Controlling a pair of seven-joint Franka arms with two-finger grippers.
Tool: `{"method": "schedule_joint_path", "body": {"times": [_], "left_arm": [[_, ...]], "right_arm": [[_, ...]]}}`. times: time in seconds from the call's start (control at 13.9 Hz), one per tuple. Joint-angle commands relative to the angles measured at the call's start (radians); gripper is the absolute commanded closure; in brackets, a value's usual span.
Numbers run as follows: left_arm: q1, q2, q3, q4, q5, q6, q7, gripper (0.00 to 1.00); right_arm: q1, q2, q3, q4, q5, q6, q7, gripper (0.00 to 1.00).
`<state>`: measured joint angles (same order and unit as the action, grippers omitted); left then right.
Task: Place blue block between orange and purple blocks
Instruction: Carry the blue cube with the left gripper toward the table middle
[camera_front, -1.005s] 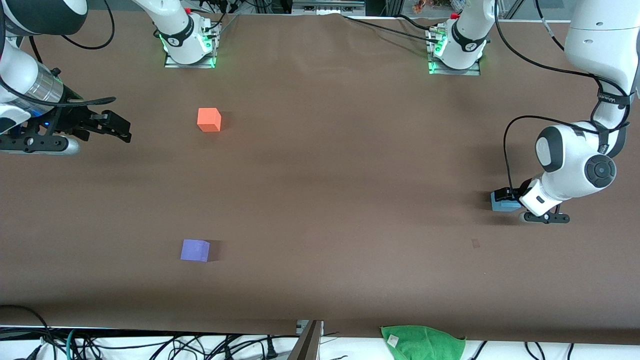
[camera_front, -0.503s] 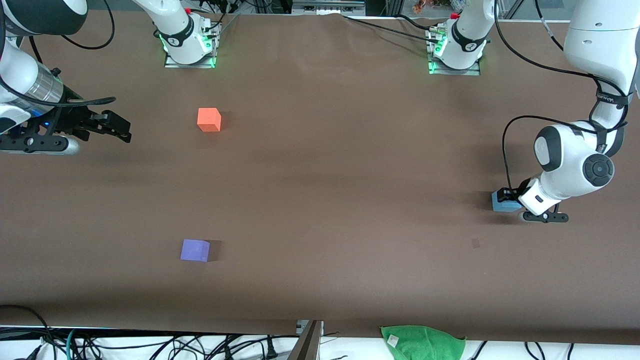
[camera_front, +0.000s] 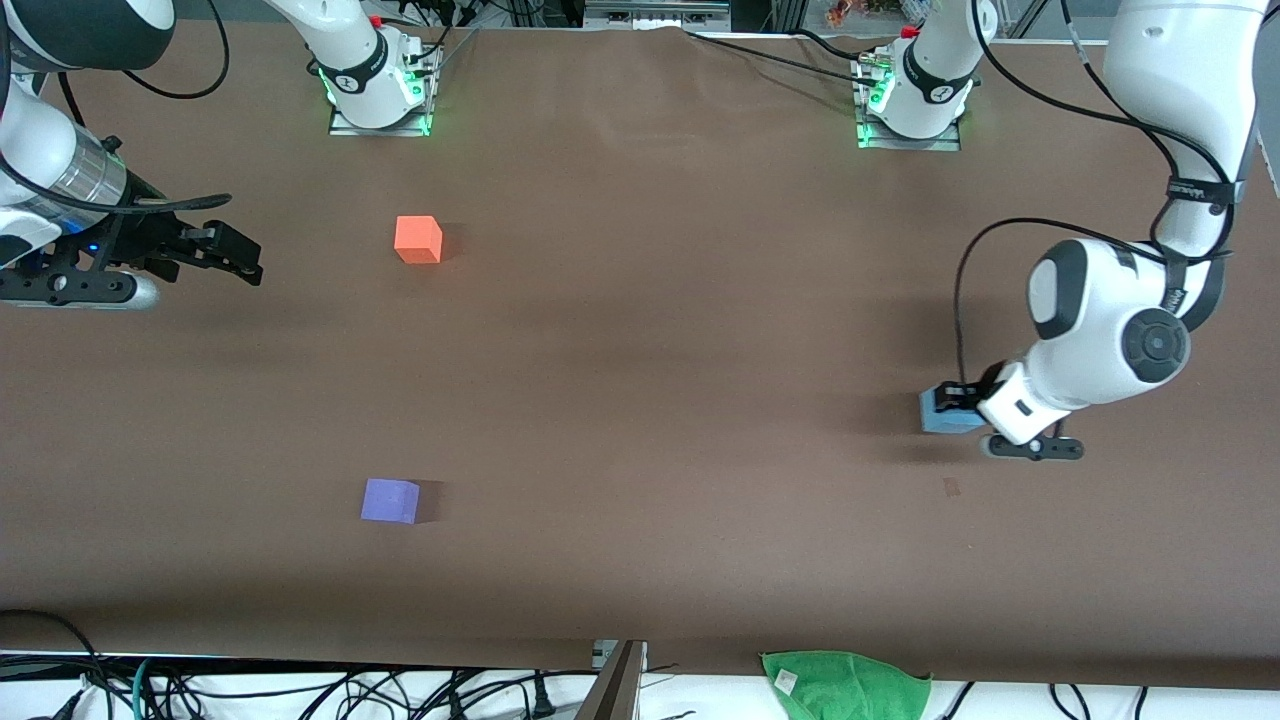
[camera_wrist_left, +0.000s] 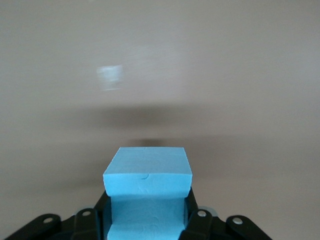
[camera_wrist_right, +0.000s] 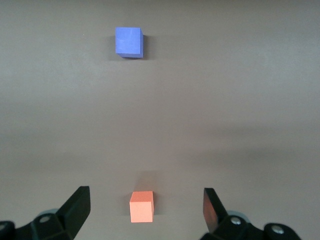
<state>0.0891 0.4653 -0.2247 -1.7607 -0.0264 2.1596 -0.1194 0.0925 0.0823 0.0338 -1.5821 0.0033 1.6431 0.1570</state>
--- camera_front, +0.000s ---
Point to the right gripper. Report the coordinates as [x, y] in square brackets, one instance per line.
[143, 240]

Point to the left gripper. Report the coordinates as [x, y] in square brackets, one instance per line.
[986, 383]

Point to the blue foam block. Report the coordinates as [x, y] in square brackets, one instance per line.
[930, 420]

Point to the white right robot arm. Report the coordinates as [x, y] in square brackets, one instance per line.
[345, 50]

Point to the orange foam block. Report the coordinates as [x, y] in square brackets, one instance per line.
[415, 238]

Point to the purple foam block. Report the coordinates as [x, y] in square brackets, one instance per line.
[388, 500]

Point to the green microfibre cloth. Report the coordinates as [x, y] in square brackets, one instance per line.
[850, 690]

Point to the brown table cover sheet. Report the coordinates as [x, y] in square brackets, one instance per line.
[640, 400]

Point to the small orange object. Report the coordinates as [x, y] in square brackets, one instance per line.
[850, 12]

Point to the grey metal profile bar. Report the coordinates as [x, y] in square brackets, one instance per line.
[615, 695]

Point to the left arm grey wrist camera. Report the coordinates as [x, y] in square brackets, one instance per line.
[1035, 448]

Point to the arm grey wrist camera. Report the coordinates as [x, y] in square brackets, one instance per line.
[70, 290]
[1035, 448]

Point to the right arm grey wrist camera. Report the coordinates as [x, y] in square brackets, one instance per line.
[70, 290]

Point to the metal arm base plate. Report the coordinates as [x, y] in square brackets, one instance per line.
[945, 143]
[345, 125]

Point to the small grey metal bracket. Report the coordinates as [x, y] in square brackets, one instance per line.
[604, 654]

